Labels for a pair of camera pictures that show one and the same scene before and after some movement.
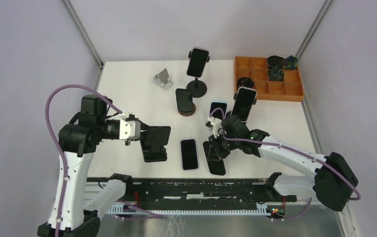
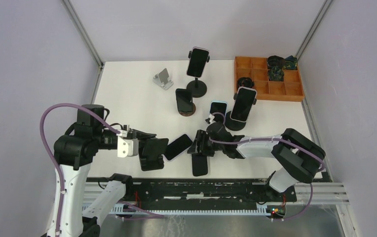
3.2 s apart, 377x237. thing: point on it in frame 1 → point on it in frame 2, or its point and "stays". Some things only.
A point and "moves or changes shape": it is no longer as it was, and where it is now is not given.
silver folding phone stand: x=162 y=79 stays
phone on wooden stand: x=184 y=97 stays
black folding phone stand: x=153 y=147 moves or changes shape
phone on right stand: x=244 y=102 stays
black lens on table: x=245 y=82 stays
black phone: x=215 y=167 → x=199 y=163
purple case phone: x=189 y=154 → x=177 y=146
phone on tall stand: x=198 y=58 stays
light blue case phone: x=218 y=113 stays
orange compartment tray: x=290 y=89 stays
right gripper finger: x=213 y=154 → x=193 y=148
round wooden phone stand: x=188 y=113 stays
